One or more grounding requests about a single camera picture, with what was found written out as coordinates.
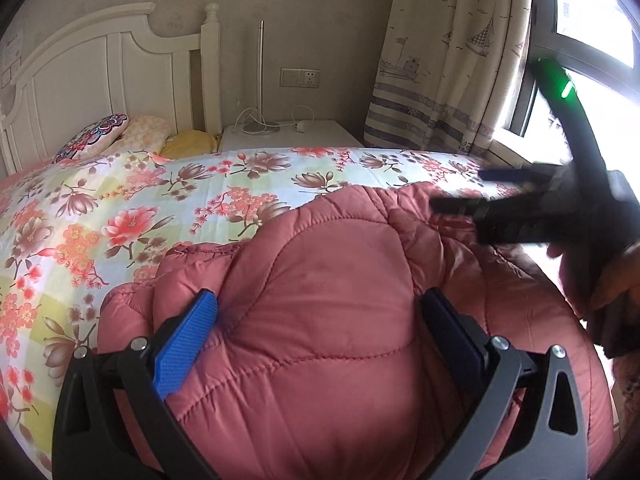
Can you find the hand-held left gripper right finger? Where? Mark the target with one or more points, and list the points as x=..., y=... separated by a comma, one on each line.
x=450, y=340

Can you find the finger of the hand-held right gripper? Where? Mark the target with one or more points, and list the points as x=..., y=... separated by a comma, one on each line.
x=515, y=174
x=465, y=206

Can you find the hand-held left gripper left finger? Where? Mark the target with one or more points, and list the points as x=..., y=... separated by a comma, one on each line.
x=185, y=340

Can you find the pink quilted jacket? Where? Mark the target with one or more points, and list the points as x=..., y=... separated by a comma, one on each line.
x=325, y=310

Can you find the person's right hand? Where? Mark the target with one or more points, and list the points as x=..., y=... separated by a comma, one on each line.
x=575, y=270

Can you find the beige window sill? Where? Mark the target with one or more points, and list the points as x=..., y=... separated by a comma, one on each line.
x=515, y=150

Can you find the boat print curtain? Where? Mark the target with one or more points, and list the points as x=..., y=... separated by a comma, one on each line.
x=440, y=60

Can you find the floral bedsheet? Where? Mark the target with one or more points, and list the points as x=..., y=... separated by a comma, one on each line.
x=100, y=220

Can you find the white nightstand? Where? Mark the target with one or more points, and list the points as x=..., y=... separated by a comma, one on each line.
x=320, y=137

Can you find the window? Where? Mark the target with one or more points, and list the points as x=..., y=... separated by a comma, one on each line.
x=595, y=10

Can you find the yellow pillow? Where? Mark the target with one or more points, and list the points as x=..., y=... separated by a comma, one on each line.
x=192, y=144

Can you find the beige textured pillow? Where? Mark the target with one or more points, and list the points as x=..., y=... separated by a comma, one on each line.
x=147, y=132

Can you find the patterned pillow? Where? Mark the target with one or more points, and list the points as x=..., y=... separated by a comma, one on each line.
x=95, y=135

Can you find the silver pole lamp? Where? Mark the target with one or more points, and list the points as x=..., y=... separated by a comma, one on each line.
x=260, y=75

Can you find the white wooden headboard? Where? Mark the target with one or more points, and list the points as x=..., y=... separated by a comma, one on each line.
x=125, y=75

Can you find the beige wall outlet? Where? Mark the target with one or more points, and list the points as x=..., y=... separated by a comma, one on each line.
x=310, y=78

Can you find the beige wall switch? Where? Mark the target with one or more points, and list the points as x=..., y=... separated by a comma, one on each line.
x=290, y=76

